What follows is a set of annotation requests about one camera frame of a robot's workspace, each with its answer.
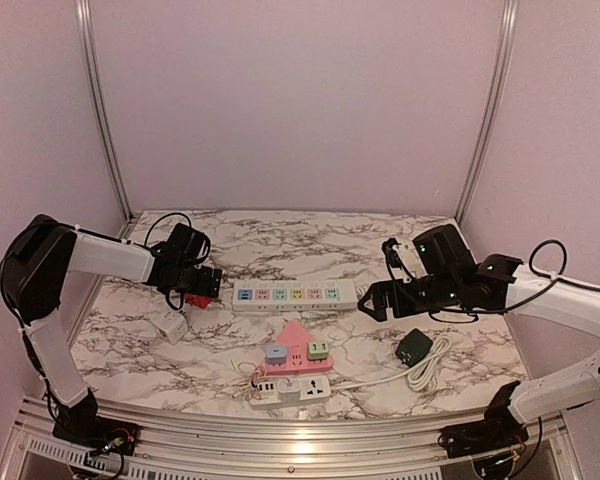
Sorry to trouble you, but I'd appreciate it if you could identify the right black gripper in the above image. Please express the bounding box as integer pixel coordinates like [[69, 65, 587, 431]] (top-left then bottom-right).
[[358, 272, 461, 322]]

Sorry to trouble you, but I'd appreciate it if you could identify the red cube socket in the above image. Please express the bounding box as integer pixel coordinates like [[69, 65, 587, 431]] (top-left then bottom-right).
[[184, 294, 212, 309]]

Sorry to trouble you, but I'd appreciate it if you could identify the long white colourful power strip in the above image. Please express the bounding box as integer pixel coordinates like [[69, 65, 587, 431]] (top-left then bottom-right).
[[232, 279, 359, 311]]

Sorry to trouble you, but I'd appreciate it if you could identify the dark green charger plug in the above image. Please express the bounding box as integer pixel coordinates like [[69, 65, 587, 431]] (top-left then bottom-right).
[[395, 328, 433, 367]]

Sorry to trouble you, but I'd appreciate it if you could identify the green plug adapter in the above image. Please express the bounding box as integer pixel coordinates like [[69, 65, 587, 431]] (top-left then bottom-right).
[[307, 341, 330, 361]]

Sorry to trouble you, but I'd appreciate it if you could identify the pink triangular power socket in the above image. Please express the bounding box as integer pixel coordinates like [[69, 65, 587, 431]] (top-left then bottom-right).
[[261, 321, 334, 376]]

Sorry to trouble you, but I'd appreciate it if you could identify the light blue charger plug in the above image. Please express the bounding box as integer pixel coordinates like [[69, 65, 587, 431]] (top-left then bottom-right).
[[265, 345, 288, 366]]

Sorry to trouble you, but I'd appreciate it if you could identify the white charger plug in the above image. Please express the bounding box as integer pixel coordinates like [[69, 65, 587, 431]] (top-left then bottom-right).
[[278, 379, 302, 395]]

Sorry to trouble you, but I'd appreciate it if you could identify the white power strip with USB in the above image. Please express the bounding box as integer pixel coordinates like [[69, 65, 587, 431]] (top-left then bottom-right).
[[248, 375, 331, 409]]

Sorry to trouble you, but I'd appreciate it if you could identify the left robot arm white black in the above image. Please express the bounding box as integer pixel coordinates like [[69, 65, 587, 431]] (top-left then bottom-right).
[[0, 214, 222, 445]]

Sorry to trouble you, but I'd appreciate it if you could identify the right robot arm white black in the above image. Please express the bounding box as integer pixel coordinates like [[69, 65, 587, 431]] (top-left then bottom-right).
[[358, 224, 600, 448]]

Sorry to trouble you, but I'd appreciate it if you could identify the white cube socket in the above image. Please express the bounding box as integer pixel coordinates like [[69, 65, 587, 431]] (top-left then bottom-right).
[[151, 310, 189, 345]]

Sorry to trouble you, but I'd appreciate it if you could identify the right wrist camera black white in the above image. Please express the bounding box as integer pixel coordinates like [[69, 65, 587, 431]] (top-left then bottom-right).
[[381, 237, 416, 281]]

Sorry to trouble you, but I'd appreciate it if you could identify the aluminium front rail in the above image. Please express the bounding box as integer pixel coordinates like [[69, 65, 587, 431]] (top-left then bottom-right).
[[9, 394, 571, 480]]

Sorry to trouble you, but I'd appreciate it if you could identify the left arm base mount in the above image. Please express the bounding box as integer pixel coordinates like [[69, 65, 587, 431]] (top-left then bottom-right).
[[53, 416, 140, 479]]

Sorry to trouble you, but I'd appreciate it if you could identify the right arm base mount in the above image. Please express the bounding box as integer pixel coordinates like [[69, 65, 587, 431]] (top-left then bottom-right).
[[438, 420, 529, 479]]

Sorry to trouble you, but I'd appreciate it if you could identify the left aluminium frame post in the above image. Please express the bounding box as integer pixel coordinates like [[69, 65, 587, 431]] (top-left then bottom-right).
[[76, 0, 133, 223]]

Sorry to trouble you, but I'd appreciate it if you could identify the aluminium frame post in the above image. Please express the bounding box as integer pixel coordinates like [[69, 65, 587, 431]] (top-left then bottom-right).
[[454, 0, 520, 226], [76, 0, 133, 223]]

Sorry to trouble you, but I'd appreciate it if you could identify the right aluminium frame post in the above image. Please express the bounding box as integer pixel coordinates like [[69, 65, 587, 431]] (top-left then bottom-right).
[[454, 0, 520, 226]]

